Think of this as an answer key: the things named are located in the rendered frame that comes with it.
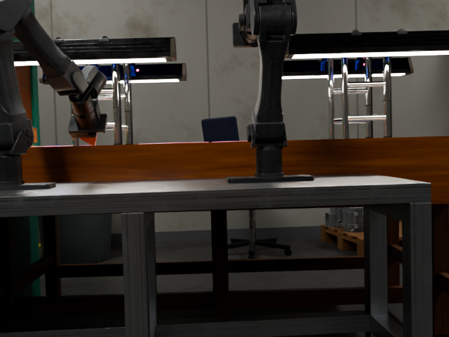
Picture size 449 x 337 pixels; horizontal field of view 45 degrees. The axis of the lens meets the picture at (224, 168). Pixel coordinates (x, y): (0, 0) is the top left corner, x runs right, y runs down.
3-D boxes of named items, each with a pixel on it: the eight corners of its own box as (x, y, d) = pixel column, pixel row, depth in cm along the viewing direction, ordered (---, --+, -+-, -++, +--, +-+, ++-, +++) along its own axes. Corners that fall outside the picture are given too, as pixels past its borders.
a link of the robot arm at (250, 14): (238, 11, 141) (252, -28, 110) (272, 10, 141) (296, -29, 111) (240, 57, 141) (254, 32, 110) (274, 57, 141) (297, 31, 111)
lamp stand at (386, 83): (411, 164, 176) (410, 27, 174) (351, 166, 176) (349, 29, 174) (393, 162, 195) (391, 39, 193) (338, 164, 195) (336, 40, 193)
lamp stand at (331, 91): (376, 160, 216) (374, 49, 214) (327, 162, 216) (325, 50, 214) (363, 159, 235) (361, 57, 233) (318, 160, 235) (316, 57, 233)
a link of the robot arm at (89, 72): (90, 86, 154) (67, 52, 146) (113, 83, 150) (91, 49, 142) (71, 114, 147) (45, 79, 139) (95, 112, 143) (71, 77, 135)
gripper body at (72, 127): (72, 118, 154) (66, 99, 148) (108, 118, 154) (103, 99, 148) (69, 136, 150) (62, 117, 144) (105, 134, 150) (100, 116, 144)
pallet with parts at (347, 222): (443, 232, 434) (443, 195, 433) (506, 249, 361) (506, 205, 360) (318, 240, 416) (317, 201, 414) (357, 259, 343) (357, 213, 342)
